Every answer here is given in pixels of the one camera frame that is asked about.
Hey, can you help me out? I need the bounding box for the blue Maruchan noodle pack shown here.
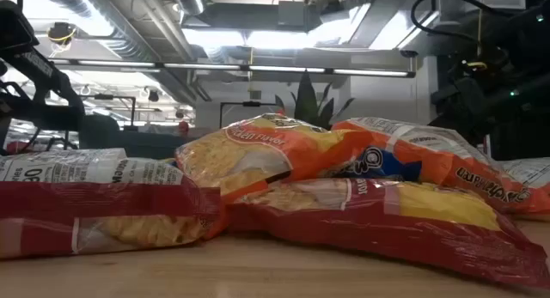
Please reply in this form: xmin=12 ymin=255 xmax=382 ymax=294
xmin=498 ymin=157 xmax=550 ymax=190
xmin=343 ymin=146 xmax=425 ymax=183

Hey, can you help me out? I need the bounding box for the orange Maruchan noodle pack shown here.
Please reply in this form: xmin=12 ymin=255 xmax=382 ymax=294
xmin=330 ymin=116 xmax=550 ymax=222
xmin=174 ymin=113 xmax=379 ymax=241

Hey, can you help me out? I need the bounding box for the yellow hanging cable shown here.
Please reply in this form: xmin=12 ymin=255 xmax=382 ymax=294
xmin=475 ymin=5 xmax=484 ymax=61

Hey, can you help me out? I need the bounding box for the black ceiling device yellow cable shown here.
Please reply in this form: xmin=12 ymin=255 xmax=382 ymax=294
xmin=46 ymin=21 xmax=78 ymax=46

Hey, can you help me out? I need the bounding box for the red Maruchan noodle pack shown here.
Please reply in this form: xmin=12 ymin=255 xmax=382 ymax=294
xmin=226 ymin=177 xmax=550 ymax=290
xmin=0 ymin=147 xmax=223 ymax=260

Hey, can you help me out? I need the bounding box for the green snake plant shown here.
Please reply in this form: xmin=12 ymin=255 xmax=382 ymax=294
xmin=274 ymin=70 xmax=357 ymax=131

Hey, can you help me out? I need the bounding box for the long ceiling light bar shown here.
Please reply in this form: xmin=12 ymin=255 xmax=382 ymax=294
xmin=51 ymin=57 xmax=417 ymax=79

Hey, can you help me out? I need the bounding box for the dark sofa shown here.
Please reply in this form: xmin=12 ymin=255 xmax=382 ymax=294
xmin=79 ymin=113 xmax=193 ymax=161

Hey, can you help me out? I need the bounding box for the black metal frame stand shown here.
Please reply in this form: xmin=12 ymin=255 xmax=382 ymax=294
xmin=83 ymin=94 xmax=138 ymax=131
xmin=218 ymin=100 xmax=283 ymax=130

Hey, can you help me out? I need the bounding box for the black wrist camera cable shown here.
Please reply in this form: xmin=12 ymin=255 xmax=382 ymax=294
xmin=410 ymin=0 xmax=523 ymax=46

